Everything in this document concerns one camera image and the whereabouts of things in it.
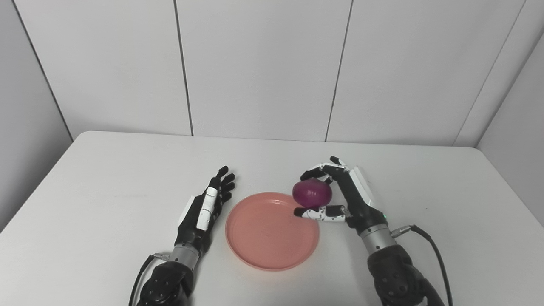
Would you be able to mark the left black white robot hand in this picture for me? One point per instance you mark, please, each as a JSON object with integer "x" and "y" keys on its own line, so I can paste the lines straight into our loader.
{"x": 204, "y": 212}

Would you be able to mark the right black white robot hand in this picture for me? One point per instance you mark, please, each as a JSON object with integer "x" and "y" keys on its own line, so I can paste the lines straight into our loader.
{"x": 348, "y": 197}

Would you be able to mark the red onion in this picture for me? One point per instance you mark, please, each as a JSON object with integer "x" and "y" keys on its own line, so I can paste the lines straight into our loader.
{"x": 312, "y": 193}

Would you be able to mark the pink plastic plate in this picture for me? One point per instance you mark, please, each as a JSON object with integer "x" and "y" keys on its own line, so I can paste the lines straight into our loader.
{"x": 267, "y": 233}

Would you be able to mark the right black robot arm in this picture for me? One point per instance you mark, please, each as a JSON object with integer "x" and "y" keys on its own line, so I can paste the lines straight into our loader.
{"x": 393, "y": 267}

